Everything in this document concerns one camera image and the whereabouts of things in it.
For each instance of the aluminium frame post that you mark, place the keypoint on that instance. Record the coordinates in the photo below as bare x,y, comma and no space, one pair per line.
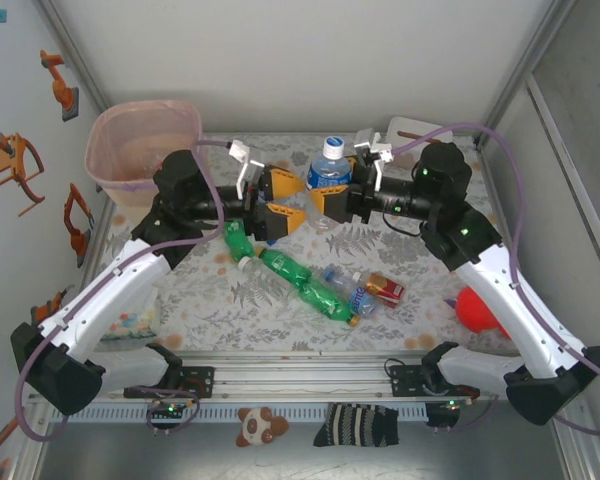
520,70
75,50

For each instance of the short green soda bottle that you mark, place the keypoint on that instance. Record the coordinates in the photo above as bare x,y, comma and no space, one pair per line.
237,242

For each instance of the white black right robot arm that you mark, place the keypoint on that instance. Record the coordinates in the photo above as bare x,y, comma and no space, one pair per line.
520,310

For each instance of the black striped knit sock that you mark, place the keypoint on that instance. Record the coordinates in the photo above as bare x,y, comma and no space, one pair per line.
355,425

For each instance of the white wet wipes pack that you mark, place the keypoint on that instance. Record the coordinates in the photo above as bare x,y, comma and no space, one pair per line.
135,325

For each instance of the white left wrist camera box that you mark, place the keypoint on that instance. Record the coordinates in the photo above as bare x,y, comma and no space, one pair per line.
247,170

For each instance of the beige mesh waste bin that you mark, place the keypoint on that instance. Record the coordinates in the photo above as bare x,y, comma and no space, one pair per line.
130,200

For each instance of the red orange juice carton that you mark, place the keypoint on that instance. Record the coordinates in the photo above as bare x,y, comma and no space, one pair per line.
385,290

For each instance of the orange gripper claw wall sticker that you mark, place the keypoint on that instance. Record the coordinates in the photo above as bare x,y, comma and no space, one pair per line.
10,165

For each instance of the brown white plush toy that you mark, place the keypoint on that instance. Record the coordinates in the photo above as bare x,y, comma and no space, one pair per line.
252,425

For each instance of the green bottle with white logo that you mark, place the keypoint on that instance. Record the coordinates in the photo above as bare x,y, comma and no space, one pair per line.
282,262

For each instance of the clear bottle round blue logo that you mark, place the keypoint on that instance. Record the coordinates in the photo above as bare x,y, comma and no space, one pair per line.
272,240

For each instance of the long clear bottle white cap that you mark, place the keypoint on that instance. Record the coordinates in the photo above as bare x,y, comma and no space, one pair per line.
243,262

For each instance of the aluminium frame rail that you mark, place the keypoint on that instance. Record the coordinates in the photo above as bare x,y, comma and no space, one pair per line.
305,380

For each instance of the white tissue box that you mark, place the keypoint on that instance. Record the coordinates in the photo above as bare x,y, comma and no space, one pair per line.
405,122

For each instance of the crushed green bottle gold cap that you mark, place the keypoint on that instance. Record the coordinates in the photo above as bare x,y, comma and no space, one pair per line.
325,300

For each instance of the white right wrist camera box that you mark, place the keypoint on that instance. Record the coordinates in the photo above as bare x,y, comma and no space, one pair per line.
375,150

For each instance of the red plastic toy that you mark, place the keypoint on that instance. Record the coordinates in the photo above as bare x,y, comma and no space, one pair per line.
475,310

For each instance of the clear bottle dark blue label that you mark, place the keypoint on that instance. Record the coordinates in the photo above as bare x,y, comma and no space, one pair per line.
330,172

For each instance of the small circuit board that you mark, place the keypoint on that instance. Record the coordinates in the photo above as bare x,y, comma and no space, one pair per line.
170,410
445,415

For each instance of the grey metal side panel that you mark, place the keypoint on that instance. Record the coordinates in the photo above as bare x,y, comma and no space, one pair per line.
580,100

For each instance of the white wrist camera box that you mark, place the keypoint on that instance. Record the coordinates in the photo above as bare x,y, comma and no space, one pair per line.
247,170
375,150

